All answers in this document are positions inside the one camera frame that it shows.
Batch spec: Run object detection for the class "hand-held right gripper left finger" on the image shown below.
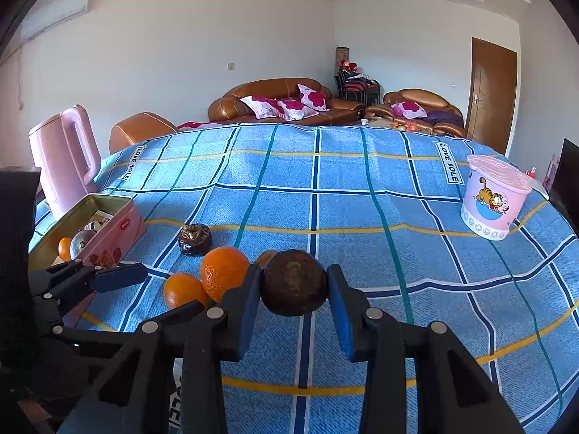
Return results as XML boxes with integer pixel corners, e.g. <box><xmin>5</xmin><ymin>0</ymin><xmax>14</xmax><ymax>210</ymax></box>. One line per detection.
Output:
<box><xmin>58</xmin><ymin>263</ymin><xmax>264</xmax><ymax>434</ymax></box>

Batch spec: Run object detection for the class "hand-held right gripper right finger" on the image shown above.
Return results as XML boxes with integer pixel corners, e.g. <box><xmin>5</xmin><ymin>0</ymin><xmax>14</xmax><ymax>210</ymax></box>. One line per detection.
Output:
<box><xmin>326</xmin><ymin>263</ymin><xmax>526</xmax><ymax>434</ymax></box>

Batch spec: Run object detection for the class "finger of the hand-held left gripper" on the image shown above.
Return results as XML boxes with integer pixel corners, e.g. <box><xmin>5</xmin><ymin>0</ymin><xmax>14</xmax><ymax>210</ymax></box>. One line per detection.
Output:
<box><xmin>28</xmin><ymin>259</ymin><xmax>85</xmax><ymax>298</ymax></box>
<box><xmin>43</xmin><ymin>262</ymin><xmax>149</xmax><ymax>343</ymax></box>

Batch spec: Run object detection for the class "pink biscuit tin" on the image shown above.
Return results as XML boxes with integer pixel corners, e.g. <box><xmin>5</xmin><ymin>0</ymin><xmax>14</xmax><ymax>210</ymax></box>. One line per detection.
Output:
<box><xmin>28</xmin><ymin>193</ymin><xmax>148</xmax><ymax>267</ymax></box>

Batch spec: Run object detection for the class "dark round passion fruit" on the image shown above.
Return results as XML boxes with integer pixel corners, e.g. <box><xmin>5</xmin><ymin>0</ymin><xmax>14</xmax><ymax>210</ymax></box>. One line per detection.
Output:
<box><xmin>261</xmin><ymin>250</ymin><xmax>328</xmax><ymax>316</ymax></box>

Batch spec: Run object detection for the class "dark chocolate ball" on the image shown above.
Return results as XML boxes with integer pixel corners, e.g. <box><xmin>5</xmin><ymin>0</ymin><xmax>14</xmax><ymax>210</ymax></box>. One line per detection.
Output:
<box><xmin>178</xmin><ymin>223</ymin><xmax>212</xmax><ymax>258</ymax></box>

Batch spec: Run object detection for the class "pink electric kettle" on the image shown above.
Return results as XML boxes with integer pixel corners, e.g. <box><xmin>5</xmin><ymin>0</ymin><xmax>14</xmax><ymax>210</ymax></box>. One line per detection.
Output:
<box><xmin>29</xmin><ymin>104</ymin><xmax>101</xmax><ymax>221</ymax></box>

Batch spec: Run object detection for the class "blue plaid tablecloth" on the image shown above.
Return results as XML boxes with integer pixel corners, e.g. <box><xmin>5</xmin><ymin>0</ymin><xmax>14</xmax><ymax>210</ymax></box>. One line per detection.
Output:
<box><xmin>27</xmin><ymin>122</ymin><xmax>579</xmax><ymax>434</ymax></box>

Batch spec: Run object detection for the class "brown leather armchair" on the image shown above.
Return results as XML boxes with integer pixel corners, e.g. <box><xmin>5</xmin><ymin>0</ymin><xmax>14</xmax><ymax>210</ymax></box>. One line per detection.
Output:
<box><xmin>109</xmin><ymin>112</ymin><xmax>179</xmax><ymax>154</ymax></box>
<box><xmin>365</xmin><ymin>89</ymin><xmax>466</xmax><ymax>139</ymax></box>

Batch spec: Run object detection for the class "pink floral cushion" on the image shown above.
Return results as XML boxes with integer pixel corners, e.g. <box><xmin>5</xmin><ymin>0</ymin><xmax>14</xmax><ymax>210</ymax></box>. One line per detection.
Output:
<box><xmin>176</xmin><ymin>120</ymin><xmax>227</xmax><ymax>132</ymax></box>

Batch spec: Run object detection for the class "pink cartoon bucket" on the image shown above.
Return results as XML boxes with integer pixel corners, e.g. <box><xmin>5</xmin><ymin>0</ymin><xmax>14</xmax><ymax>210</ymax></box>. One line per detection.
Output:
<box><xmin>460</xmin><ymin>154</ymin><xmax>533</xmax><ymax>241</ymax></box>

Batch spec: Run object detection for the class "coffee table with snacks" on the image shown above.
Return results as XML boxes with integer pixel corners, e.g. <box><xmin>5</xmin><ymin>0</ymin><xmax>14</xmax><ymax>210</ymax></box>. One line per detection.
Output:
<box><xmin>359</xmin><ymin>118</ymin><xmax>435</xmax><ymax>133</ymax></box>

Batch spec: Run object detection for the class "white red floral pillow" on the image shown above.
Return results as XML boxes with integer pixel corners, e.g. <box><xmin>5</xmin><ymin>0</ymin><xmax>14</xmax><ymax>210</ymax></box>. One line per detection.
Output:
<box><xmin>239</xmin><ymin>96</ymin><xmax>283</xmax><ymax>119</ymax></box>
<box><xmin>277</xmin><ymin>98</ymin><xmax>320</xmax><ymax>121</ymax></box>
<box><xmin>391</xmin><ymin>102</ymin><xmax>428</xmax><ymax>118</ymax></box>
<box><xmin>297</xmin><ymin>84</ymin><xmax>328</xmax><ymax>111</ymax></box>

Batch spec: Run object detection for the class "purple blanket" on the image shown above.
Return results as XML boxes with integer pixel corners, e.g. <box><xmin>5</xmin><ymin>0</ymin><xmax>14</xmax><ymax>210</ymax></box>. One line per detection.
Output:
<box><xmin>423</xmin><ymin>109</ymin><xmax>464</xmax><ymax>124</ymax></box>

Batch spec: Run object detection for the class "stack of dark chairs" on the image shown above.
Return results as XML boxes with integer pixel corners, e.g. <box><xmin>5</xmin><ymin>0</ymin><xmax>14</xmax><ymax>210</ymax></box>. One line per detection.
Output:
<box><xmin>334</xmin><ymin>72</ymin><xmax>381</xmax><ymax>105</ymax></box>

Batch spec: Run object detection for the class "white air conditioner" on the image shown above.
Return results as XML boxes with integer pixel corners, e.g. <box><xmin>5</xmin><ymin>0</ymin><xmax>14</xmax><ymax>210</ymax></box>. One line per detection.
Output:
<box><xmin>20</xmin><ymin>0</ymin><xmax>91</xmax><ymax>41</ymax></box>

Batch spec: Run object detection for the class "brown leather sofa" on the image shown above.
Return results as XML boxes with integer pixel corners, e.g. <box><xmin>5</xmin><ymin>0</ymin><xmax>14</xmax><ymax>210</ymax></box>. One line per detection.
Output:
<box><xmin>208</xmin><ymin>78</ymin><xmax>367</xmax><ymax>126</ymax></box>

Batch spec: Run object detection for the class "black television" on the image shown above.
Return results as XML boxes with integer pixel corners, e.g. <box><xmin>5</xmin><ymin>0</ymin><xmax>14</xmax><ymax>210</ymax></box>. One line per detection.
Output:
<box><xmin>547</xmin><ymin>138</ymin><xmax>579</xmax><ymax>236</ymax></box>

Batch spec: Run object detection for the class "brown wooden door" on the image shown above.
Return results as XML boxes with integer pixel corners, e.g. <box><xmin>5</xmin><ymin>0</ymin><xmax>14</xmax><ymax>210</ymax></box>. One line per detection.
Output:
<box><xmin>466</xmin><ymin>37</ymin><xmax>519</xmax><ymax>157</ymax></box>

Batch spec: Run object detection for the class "white wall pipe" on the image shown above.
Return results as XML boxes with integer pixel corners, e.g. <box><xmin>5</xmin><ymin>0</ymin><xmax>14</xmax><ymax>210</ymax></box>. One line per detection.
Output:
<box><xmin>16</xmin><ymin>47</ymin><xmax>25</xmax><ymax>111</ymax></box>

